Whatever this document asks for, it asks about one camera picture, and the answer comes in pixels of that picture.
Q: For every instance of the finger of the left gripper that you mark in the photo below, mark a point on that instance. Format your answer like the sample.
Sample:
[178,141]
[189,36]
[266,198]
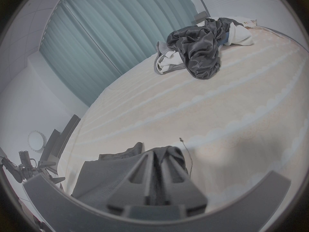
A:
[48,164]
[56,179]

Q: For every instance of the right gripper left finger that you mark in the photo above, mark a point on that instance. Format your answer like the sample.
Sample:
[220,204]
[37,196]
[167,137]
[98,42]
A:
[125,197]

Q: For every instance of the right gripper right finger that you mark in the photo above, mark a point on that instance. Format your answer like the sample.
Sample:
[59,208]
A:
[188,198]

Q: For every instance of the black T-shirt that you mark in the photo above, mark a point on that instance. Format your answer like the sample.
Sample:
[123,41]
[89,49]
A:
[108,175]

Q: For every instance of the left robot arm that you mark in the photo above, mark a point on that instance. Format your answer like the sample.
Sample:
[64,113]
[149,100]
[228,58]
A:
[21,168]

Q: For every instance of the pile of clothes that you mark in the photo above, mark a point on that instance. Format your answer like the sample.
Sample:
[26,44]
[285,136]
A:
[200,52]

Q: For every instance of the white round mirror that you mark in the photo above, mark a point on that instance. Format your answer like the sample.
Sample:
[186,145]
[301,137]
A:
[36,141]

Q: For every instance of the blue-green curtain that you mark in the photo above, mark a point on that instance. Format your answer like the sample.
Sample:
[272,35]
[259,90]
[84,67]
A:
[132,20]
[72,69]

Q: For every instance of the bed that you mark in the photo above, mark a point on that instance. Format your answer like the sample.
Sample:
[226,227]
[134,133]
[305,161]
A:
[241,105]

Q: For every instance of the grey bedside table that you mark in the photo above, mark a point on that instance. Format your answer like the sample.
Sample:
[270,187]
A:
[199,18]

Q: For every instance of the white printed pillow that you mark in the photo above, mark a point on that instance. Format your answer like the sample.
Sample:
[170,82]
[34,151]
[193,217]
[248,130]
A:
[249,22]

